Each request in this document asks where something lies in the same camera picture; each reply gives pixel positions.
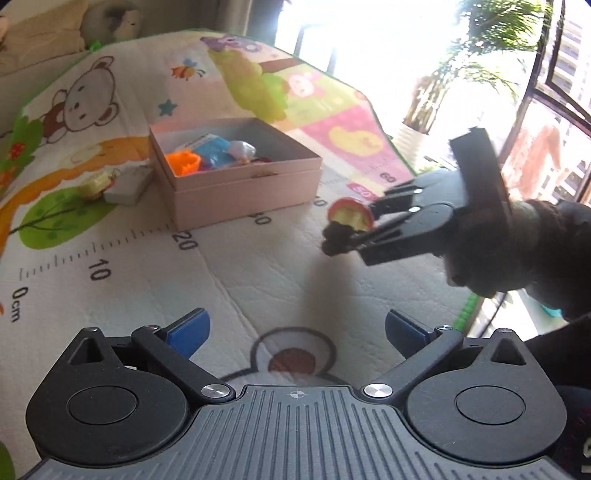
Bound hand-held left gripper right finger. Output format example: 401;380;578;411
362;309;530;405

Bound grey plush toy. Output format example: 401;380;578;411
81;0;140;42

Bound pink cardboard box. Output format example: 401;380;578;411
148;117;323;231

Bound small white box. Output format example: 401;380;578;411
103;165;156;205

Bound small white red jar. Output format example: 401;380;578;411
228;140;257;165

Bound potted green plant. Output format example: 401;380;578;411
402;0;555;136

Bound person's dark pants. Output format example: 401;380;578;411
521;318;591;480

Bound blue cotton pad packet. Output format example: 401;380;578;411
188;133;242;169

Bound white bear plush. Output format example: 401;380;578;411
113;9;142;41

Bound beige sofa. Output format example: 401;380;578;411
0;0;155;90

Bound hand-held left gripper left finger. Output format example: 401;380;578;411
69;308;237;405

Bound person's right forearm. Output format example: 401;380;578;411
531;198;591;325

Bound beige cushion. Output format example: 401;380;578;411
0;0;89;77

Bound person's right hand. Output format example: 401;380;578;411
441;198;556;300

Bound pale yellow small toy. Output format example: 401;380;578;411
78;168;117;200

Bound pink yellow round toy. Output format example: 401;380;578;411
327;198;376;232

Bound dark window frame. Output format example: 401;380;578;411
505;0;591;206

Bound orange toy cup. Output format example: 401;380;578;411
165;150;202;177

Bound white plant pot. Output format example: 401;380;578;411
396;123;437;163

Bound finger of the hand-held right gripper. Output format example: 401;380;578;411
370;184;424;221
322;216;417;267

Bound printed cartoon play mat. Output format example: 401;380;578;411
0;30;509;469

